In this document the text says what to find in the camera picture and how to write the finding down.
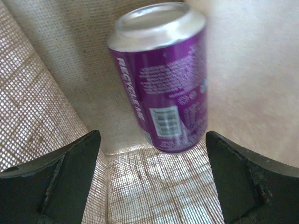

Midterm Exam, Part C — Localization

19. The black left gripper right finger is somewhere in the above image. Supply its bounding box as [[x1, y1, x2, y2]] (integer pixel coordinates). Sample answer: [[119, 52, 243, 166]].
[[206, 131, 299, 224]]

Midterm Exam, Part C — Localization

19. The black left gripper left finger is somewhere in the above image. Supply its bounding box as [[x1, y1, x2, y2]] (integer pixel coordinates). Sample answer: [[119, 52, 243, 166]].
[[0, 130, 101, 224]]

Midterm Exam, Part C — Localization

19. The purple fanta can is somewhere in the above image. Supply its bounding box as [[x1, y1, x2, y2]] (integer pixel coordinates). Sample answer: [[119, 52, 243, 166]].
[[107, 2, 207, 153]]

